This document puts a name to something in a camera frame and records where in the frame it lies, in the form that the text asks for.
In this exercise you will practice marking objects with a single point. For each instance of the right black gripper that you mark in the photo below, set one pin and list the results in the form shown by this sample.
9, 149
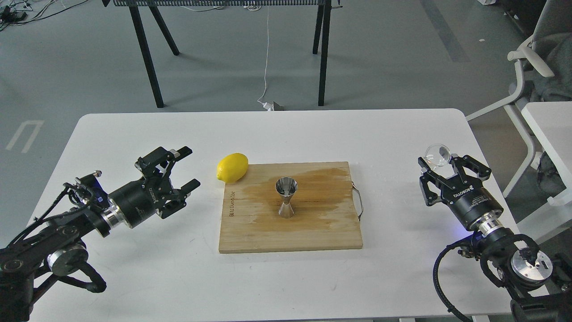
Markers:
473, 203

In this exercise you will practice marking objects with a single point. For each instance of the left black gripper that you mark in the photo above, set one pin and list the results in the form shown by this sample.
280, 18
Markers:
138, 200

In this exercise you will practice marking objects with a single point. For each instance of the small clear glass cup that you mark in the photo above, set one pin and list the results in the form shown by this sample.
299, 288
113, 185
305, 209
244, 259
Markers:
437, 155

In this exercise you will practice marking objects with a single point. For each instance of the steel jigger measuring cup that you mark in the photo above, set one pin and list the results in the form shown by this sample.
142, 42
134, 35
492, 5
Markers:
286, 188

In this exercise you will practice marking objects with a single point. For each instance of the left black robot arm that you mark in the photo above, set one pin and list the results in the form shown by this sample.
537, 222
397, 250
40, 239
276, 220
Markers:
51, 249

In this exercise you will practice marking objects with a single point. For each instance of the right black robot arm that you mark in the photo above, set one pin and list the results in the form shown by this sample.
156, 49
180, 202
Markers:
539, 285

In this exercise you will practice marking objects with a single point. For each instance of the yellow lemon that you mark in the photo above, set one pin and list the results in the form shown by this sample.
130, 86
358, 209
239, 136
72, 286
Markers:
232, 168

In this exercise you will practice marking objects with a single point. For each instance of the wooden cutting board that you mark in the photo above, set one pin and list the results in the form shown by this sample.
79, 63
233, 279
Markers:
324, 218

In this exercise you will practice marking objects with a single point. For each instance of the white office chair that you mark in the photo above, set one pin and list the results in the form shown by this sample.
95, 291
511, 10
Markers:
543, 73

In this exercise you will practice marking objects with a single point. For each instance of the black metal table frame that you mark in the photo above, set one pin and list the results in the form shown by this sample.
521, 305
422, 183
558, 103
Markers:
193, 39

